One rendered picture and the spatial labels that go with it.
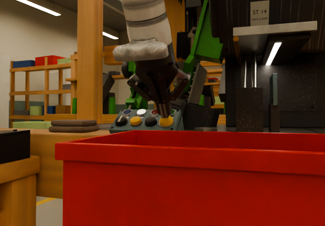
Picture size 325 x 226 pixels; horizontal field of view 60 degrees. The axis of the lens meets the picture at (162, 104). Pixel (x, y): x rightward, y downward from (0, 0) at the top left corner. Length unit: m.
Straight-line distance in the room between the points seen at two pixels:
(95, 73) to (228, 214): 1.17
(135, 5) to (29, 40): 9.26
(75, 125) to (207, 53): 0.41
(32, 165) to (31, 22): 9.25
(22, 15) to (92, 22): 8.36
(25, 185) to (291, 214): 0.56
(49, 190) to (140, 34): 0.43
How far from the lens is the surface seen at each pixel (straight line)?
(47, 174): 0.73
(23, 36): 9.60
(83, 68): 1.39
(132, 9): 0.47
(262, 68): 0.96
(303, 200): 0.27
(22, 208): 0.71
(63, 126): 0.74
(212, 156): 0.25
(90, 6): 1.44
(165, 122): 0.59
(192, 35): 0.91
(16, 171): 0.67
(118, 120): 0.63
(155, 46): 0.44
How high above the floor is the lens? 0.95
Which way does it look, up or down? 1 degrees up
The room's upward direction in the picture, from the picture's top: straight up
